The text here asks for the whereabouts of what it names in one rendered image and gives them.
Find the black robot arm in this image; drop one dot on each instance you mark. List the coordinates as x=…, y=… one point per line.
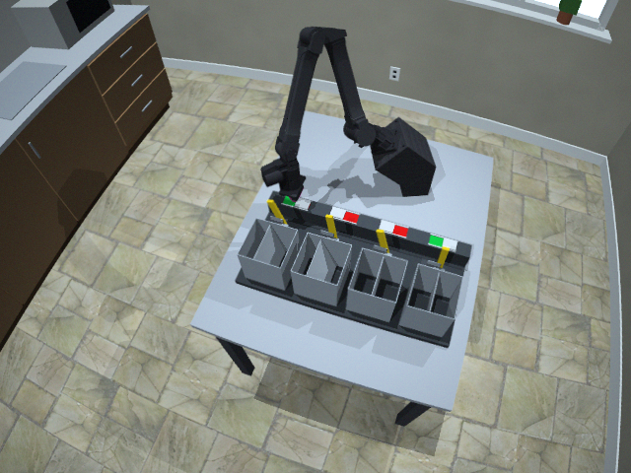
x=358, y=129

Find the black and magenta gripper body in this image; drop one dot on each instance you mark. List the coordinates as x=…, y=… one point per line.
x=295, y=188

